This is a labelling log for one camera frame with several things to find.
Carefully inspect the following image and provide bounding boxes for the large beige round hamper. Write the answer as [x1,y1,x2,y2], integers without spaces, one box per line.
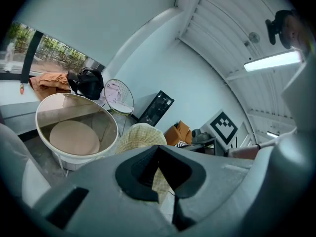
[35,92,120,171]

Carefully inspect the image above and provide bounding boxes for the cardboard box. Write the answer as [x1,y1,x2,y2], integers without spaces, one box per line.
[164,120,194,147]

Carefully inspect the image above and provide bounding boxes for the gold wire side table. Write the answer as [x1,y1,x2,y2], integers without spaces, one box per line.
[103,79,135,138]

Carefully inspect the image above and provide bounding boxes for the black framed picture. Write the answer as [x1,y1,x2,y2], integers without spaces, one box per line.
[138,90,175,128]

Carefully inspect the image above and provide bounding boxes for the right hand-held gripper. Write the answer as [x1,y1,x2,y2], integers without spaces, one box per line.
[184,109,239,157]

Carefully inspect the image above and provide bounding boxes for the orange jacket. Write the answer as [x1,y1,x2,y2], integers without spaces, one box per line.
[29,72,73,101]

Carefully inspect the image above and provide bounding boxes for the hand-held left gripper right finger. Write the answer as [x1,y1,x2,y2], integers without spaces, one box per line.
[158,144,253,237]

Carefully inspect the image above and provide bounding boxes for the pale yellow plaid clothes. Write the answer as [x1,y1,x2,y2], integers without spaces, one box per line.
[115,122,169,205]

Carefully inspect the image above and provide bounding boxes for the person's right forearm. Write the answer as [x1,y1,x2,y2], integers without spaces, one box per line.
[228,144,262,160]

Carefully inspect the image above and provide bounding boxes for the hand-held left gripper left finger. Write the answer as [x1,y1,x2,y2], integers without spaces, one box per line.
[33,144,179,237]

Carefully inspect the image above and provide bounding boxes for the grey roller blind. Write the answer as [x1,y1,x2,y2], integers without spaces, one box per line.
[13,0,179,68]

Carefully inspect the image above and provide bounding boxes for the person's face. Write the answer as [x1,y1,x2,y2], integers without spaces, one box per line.
[283,11,312,57]

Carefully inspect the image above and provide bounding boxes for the round ceiling fixture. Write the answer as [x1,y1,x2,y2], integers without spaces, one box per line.
[248,32,261,44]

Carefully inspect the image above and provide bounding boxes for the black head-worn camera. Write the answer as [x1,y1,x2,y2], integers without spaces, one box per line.
[265,8,294,50]

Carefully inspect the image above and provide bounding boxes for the black backpack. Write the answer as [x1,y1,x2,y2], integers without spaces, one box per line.
[67,67,105,101]

